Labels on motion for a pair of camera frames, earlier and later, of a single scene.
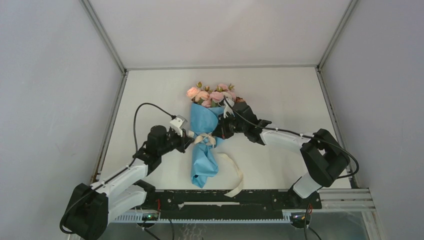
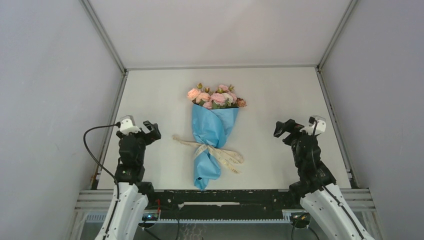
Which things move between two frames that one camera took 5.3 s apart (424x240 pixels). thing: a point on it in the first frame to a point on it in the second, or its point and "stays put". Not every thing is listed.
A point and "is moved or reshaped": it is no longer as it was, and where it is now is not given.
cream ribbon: (202, 138) is moved or reshaped
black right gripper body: (230, 125) to (292, 127)
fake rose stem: (238, 99) stays put
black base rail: (214, 204) stays put
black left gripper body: (174, 141) to (144, 139)
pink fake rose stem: (201, 96) stays put
